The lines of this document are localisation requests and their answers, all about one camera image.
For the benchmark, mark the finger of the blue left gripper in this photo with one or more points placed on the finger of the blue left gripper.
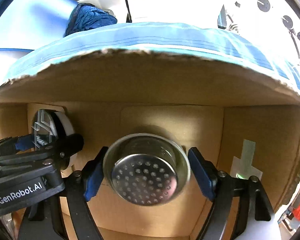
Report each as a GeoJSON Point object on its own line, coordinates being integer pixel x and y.
{"type": "Point", "coordinates": [68, 142]}
{"type": "Point", "coordinates": [25, 142]}

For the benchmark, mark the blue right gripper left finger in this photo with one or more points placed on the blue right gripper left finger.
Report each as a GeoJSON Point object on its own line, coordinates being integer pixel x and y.
{"type": "Point", "coordinates": [93, 175]}

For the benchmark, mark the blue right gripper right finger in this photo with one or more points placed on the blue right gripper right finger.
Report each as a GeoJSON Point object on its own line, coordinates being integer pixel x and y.
{"type": "Point", "coordinates": [204, 172]}

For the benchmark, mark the black round ME tin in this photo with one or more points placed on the black round ME tin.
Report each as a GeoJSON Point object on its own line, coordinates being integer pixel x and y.
{"type": "Point", "coordinates": [44, 139]}

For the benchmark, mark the metal perforated strainer jar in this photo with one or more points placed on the metal perforated strainer jar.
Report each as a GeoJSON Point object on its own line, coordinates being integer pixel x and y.
{"type": "Point", "coordinates": [146, 169]}

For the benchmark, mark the open cardboard box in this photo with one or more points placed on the open cardboard box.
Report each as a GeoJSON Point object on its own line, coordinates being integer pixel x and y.
{"type": "Point", "coordinates": [246, 123]}

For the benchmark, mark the blue folded mat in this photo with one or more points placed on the blue folded mat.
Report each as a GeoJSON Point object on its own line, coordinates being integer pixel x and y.
{"type": "Point", "coordinates": [31, 24]}

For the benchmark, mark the dark blue crumpled bag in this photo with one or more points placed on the dark blue crumpled bag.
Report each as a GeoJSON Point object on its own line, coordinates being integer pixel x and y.
{"type": "Point", "coordinates": [86, 16]}

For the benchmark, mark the plaid tablecloth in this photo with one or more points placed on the plaid tablecloth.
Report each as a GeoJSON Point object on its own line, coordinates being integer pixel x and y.
{"type": "Point", "coordinates": [177, 38]}

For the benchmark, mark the chrome dumbbell on floor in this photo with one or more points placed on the chrome dumbbell on floor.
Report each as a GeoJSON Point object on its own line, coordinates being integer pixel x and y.
{"type": "Point", "coordinates": [233, 26]}

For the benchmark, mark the small barbell on floor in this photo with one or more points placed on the small barbell on floor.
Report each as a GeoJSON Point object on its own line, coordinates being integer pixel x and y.
{"type": "Point", "coordinates": [283, 13]}

